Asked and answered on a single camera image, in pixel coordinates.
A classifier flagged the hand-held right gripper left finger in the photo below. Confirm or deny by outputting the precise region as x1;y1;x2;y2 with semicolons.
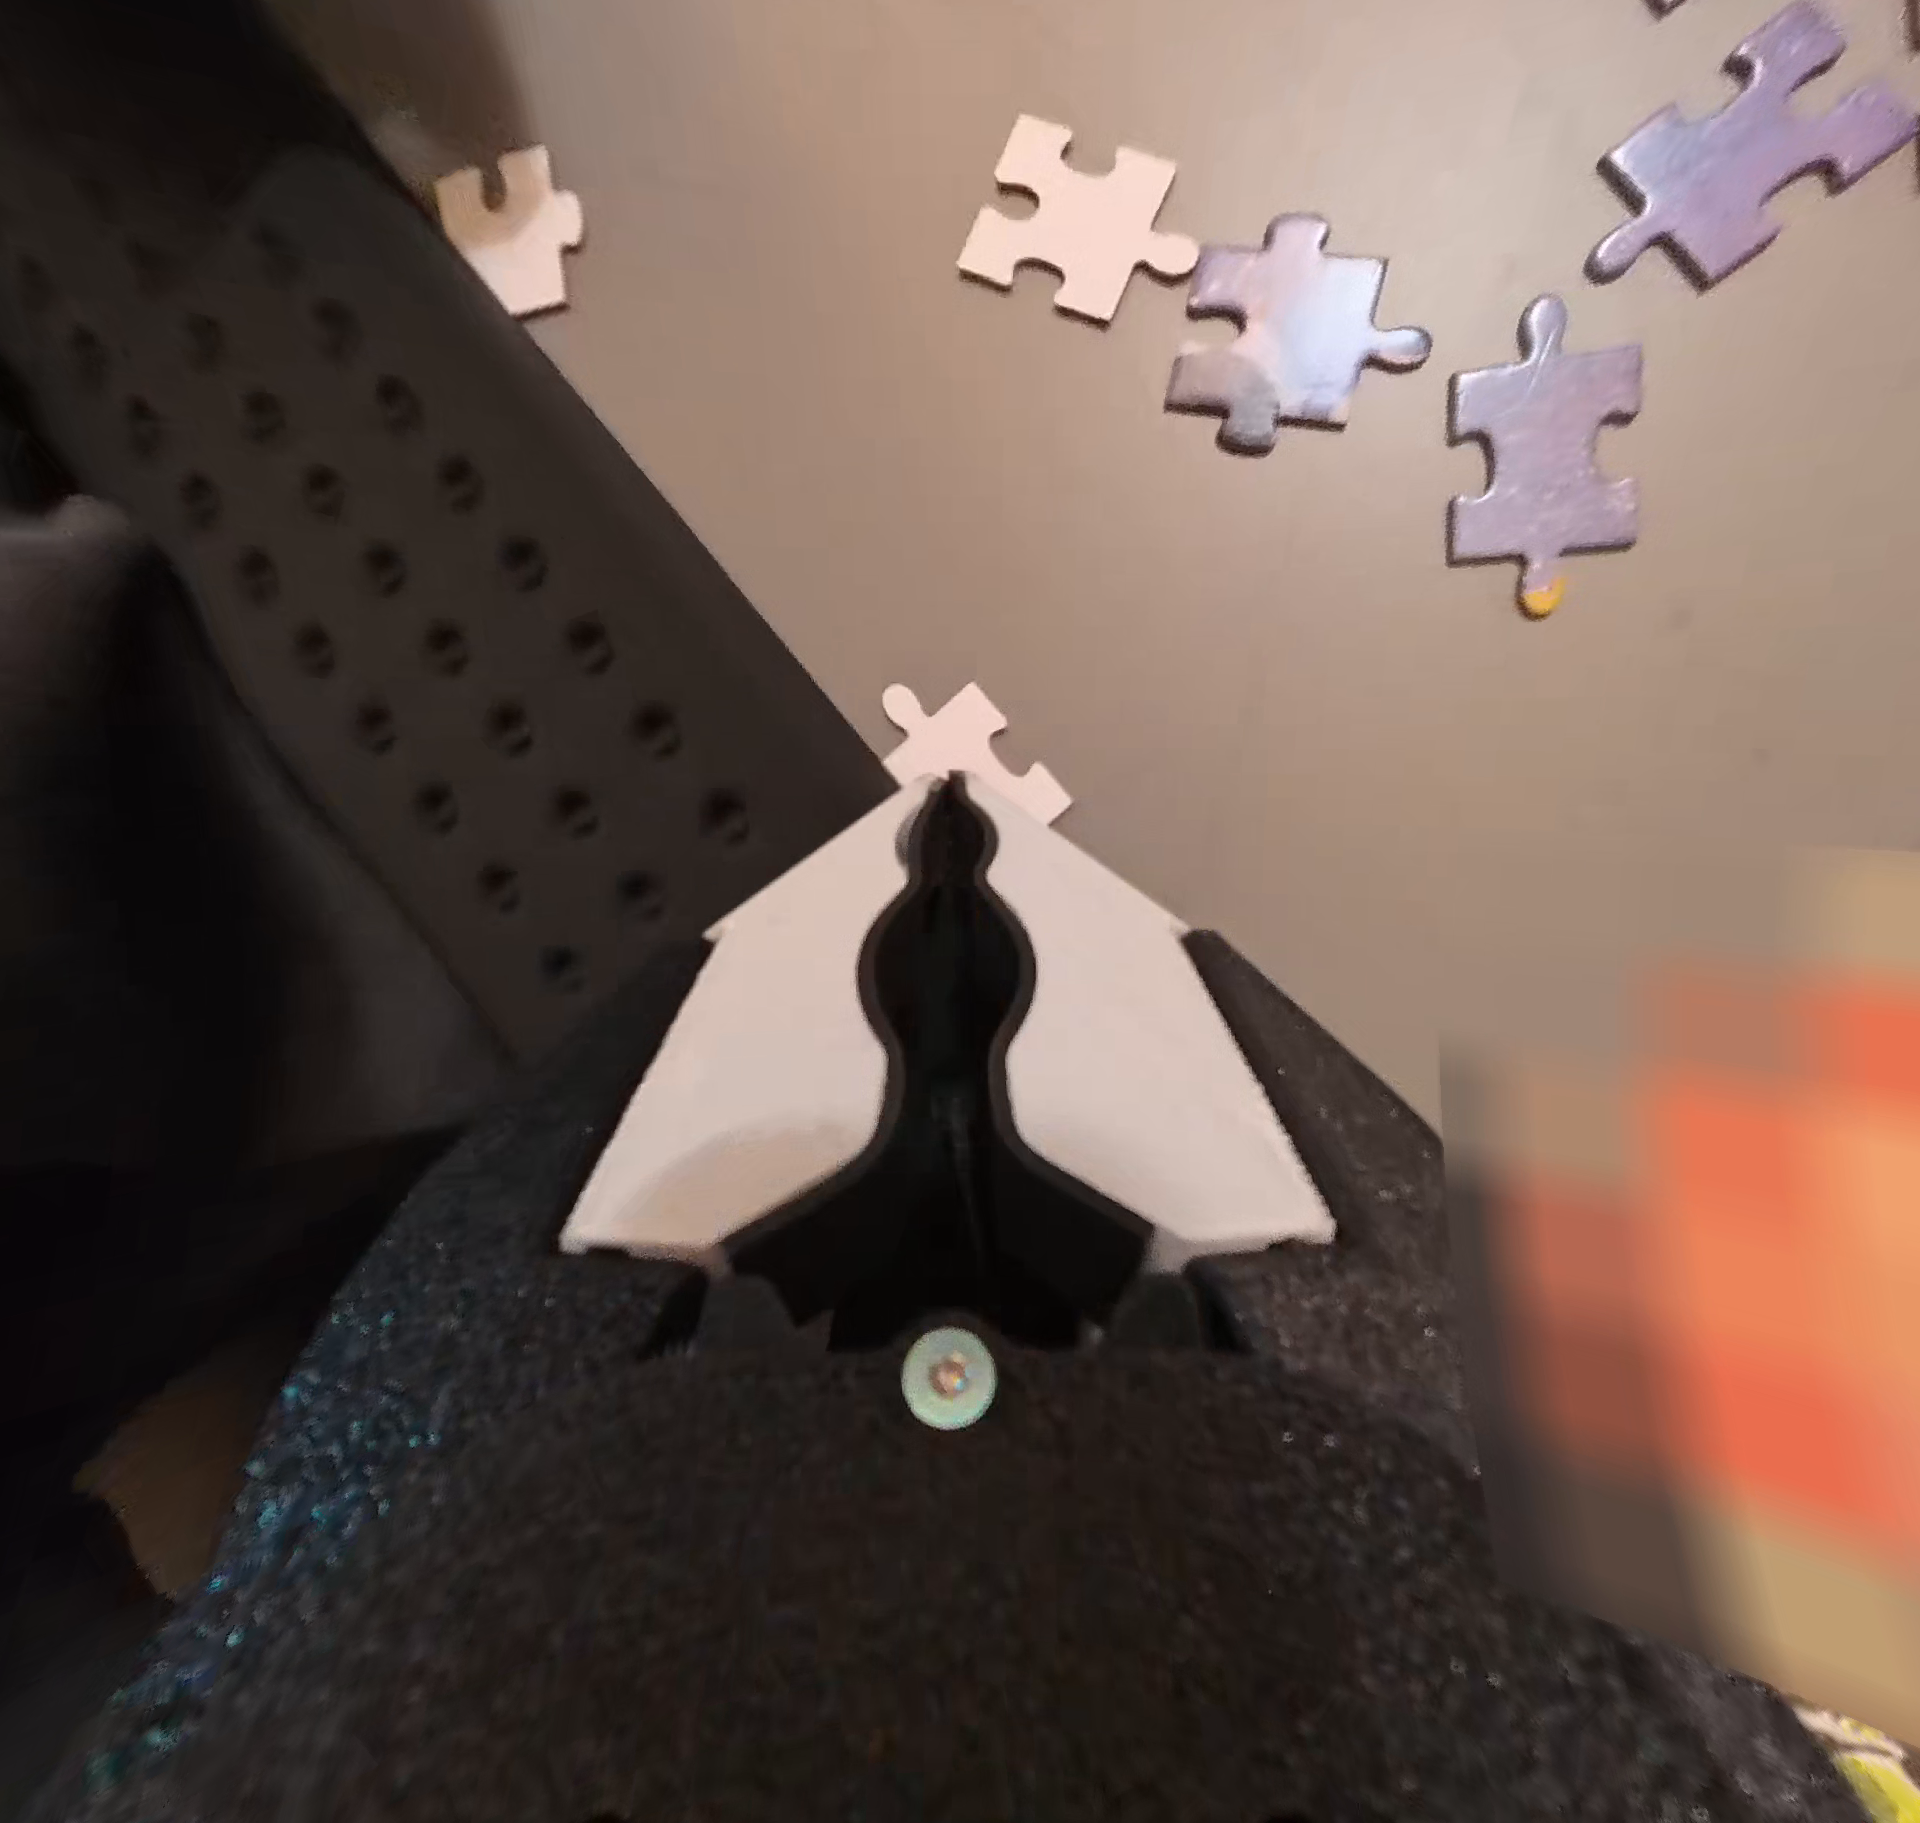
560;778;952;1321

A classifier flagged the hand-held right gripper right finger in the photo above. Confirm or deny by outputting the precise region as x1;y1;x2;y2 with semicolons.
948;775;1341;1321

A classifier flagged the white backed puzzle piece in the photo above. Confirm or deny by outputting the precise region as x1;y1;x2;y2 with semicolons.
881;681;1076;825

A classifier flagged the grey desk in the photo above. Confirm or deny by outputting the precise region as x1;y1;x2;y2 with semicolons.
196;0;1920;1151

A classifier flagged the purple puzzle piece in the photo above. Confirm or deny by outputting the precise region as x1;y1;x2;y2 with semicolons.
1446;295;1647;619

